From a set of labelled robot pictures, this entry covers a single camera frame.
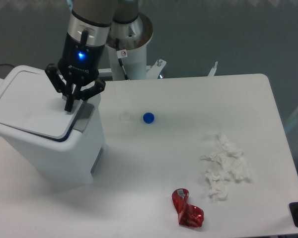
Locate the white trash can lid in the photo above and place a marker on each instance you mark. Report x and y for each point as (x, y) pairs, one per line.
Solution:
(29, 103)

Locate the white trash can body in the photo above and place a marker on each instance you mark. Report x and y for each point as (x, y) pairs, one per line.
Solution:
(74, 158)

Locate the blue bottle cap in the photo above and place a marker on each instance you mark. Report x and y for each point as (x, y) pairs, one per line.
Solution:
(148, 117)

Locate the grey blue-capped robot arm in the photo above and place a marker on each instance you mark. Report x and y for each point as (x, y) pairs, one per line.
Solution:
(90, 22)

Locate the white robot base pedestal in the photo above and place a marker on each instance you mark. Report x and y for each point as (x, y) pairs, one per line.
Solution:
(127, 48)

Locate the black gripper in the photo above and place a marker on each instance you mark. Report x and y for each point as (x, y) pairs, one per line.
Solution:
(78, 65)

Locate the crushed red can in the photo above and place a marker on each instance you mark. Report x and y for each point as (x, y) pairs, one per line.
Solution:
(188, 215)

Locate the crumpled white tissue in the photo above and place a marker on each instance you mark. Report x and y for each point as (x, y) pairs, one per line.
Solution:
(231, 165)

